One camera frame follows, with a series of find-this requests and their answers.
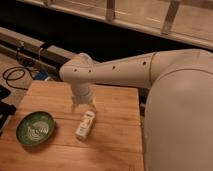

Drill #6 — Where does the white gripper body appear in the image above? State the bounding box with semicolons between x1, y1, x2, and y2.
71;83;93;105

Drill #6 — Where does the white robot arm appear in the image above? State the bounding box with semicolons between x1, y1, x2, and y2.
59;49;213;171

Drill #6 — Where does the blue object on floor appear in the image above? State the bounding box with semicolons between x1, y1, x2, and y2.
33;70;48;80

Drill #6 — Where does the black coiled cable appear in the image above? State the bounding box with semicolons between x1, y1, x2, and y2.
2;65;36;90

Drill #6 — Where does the clear gripper finger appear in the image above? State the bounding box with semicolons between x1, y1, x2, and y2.
71;104;78;113
89;101;97;112

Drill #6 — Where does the green ceramic bowl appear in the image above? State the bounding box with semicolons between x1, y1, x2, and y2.
16;111;55;146

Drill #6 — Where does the white window frame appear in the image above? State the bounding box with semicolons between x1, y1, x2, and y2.
19;0;213;50

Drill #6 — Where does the black equipment at left edge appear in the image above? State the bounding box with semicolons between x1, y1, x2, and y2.
0;84;16;135

